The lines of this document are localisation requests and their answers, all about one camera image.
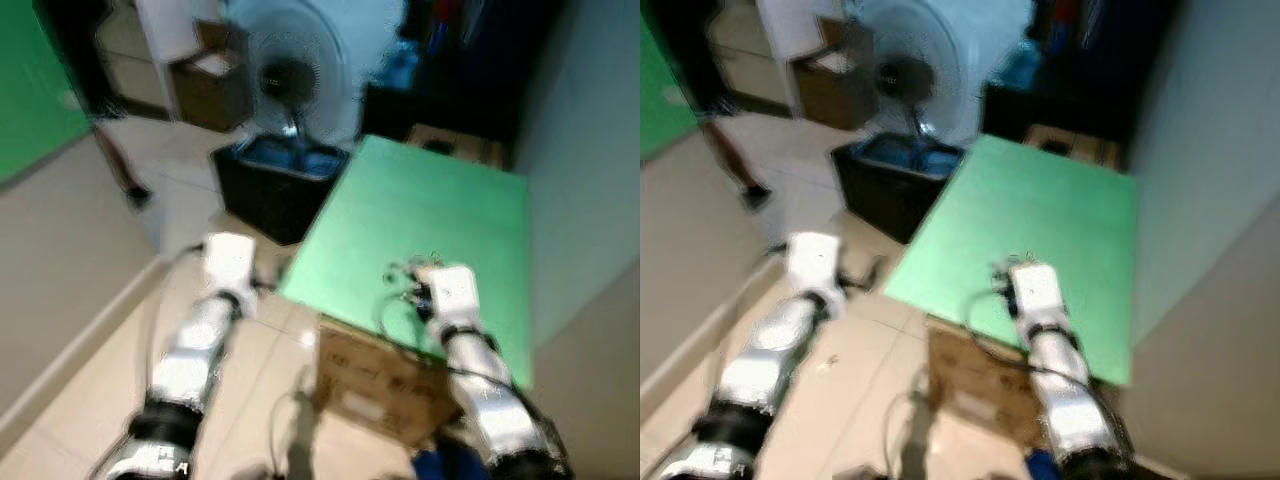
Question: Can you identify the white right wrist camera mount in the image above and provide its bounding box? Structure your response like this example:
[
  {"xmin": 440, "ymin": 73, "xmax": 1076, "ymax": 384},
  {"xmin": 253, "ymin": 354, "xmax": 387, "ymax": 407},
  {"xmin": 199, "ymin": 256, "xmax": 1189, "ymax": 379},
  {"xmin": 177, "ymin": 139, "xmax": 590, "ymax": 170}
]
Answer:
[
  {"xmin": 1008, "ymin": 262, "xmax": 1069, "ymax": 331},
  {"xmin": 424, "ymin": 265, "xmax": 479, "ymax": 331}
]

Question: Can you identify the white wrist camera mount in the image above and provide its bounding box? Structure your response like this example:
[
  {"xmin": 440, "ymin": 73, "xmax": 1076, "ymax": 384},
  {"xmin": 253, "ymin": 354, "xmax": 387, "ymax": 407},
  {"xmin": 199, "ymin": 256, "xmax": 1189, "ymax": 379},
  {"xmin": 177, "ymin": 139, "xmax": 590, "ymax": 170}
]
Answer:
[
  {"xmin": 1008, "ymin": 262, "xmax": 1069, "ymax": 331},
  {"xmin": 424, "ymin": 265, "xmax": 479, "ymax": 331},
  {"xmin": 203, "ymin": 233, "xmax": 257, "ymax": 301},
  {"xmin": 785, "ymin": 232, "xmax": 843, "ymax": 301}
]

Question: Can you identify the white cabinet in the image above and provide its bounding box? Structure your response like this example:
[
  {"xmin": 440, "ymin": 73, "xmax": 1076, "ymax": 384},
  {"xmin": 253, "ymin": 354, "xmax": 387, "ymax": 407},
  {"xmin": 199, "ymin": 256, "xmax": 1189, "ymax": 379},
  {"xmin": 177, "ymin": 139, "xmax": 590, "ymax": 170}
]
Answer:
[{"xmin": 758, "ymin": 0, "xmax": 836, "ymax": 56}]

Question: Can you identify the standing fan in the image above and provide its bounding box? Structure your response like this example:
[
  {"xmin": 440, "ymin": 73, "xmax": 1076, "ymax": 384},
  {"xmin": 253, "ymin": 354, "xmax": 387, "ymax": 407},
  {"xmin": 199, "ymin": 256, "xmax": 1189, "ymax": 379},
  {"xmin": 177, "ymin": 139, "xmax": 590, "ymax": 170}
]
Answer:
[
  {"xmin": 855, "ymin": 0, "xmax": 986, "ymax": 151},
  {"xmin": 222, "ymin": 3, "xmax": 353, "ymax": 151}
]

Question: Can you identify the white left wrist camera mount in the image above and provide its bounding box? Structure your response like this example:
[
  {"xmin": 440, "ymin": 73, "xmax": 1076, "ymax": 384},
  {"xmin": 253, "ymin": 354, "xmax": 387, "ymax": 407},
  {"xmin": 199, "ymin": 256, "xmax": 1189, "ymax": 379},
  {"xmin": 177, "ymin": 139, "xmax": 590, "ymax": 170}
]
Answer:
[
  {"xmin": 203, "ymin": 233, "xmax": 257, "ymax": 301},
  {"xmin": 785, "ymin": 232, "xmax": 843, "ymax": 301}
]

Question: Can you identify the small plain cardboard box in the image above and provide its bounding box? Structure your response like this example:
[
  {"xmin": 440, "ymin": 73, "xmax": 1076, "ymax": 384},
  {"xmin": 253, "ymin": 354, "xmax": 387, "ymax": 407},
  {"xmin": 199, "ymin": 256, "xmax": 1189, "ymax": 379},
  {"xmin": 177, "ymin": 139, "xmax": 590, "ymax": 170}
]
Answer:
[
  {"xmin": 408, "ymin": 123, "xmax": 504, "ymax": 169},
  {"xmin": 1022, "ymin": 123, "xmax": 1119, "ymax": 169}
]

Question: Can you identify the blue cloth item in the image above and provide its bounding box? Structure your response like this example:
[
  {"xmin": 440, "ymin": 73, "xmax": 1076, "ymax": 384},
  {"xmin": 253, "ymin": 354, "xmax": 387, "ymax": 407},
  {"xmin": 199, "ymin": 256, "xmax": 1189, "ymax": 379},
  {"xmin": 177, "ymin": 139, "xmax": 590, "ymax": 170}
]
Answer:
[
  {"xmin": 412, "ymin": 447, "xmax": 491, "ymax": 480},
  {"xmin": 1025, "ymin": 450, "xmax": 1066, "ymax": 480}
]

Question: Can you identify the brown open box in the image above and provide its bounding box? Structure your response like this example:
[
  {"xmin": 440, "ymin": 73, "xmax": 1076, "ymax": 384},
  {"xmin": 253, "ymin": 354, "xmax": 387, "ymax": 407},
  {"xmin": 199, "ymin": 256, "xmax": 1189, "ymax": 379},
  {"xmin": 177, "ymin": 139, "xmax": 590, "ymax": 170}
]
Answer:
[
  {"xmin": 790, "ymin": 18, "xmax": 879, "ymax": 131},
  {"xmin": 168, "ymin": 20, "xmax": 253, "ymax": 133}
]

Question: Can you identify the person in dark clothes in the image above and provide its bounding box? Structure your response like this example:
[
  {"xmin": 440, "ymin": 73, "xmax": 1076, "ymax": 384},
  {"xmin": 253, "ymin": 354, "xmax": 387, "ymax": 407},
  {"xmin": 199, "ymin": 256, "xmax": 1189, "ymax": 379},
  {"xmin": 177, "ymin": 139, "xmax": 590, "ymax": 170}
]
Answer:
[
  {"xmin": 645, "ymin": 0, "xmax": 776, "ymax": 211},
  {"xmin": 40, "ymin": 0, "xmax": 156, "ymax": 211}
]

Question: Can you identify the printed brown cardboard box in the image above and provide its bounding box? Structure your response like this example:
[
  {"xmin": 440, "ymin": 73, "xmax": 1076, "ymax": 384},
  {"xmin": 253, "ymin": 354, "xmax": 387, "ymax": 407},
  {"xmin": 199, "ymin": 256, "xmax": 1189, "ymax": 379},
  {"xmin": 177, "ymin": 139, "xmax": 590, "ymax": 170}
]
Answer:
[
  {"xmin": 315, "ymin": 318, "xmax": 463, "ymax": 448},
  {"xmin": 925, "ymin": 320, "xmax": 1051, "ymax": 448}
]

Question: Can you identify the black storage box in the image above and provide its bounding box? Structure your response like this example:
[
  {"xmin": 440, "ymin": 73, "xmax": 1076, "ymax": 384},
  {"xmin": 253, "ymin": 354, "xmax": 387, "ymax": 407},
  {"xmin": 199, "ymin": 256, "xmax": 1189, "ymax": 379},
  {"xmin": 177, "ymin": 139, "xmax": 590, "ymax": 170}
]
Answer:
[
  {"xmin": 830, "ymin": 135, "xmax": 969, "ymax": 246},
  {"xmin": 212, "ymin": 135, "xmax": 353, "ymax": 247}
]

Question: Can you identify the dark cabinet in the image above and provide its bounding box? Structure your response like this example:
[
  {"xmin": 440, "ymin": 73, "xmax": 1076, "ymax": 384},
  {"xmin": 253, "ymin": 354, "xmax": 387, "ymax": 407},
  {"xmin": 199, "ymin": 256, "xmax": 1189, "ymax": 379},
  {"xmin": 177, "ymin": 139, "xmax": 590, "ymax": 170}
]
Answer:
[
  {"xmin": 358, "ymin": 0, "xmax": 561, "ymax": 171},
  {"xmin": 980, "ymin": 0, "xmax": 1181, "ymax": 171}
]

